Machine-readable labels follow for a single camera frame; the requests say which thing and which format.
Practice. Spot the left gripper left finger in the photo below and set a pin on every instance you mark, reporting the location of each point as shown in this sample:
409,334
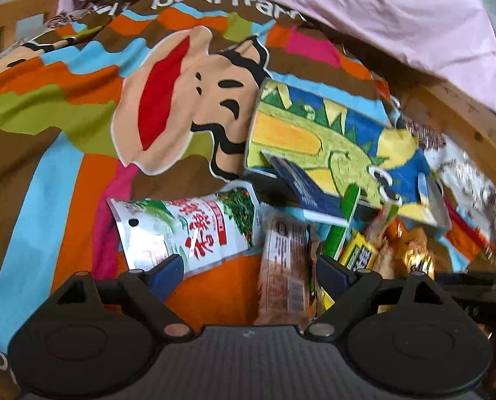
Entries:
145,295

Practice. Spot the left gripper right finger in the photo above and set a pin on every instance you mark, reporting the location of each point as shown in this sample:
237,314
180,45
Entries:
352,294

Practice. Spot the yellow green snack packet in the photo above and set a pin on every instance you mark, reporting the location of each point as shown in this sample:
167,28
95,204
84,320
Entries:
358,254

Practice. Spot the clear bag rice crisp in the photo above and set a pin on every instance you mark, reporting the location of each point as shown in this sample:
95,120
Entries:
384,263

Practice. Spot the clear brown snack bar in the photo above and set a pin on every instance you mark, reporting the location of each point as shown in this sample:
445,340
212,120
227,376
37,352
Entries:
283,283

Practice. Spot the golden snack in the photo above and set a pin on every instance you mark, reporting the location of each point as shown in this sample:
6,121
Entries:
411,254

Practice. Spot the white green pickle pouch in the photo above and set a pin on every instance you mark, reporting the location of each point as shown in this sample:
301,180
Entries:
204,231

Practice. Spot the blue small box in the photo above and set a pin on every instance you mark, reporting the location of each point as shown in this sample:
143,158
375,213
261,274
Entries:
317,206

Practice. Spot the green sausage stick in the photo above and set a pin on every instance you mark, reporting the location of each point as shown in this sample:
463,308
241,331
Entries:
337,234

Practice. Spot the floral white quilt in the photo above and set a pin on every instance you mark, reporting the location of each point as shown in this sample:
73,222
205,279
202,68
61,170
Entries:
470,199

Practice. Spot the metal tray with dinosaur picture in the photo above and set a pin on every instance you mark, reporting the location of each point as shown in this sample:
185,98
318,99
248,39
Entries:
337,146

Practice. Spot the colourful cartoon blanket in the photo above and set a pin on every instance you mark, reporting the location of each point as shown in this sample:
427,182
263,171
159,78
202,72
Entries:
69,95

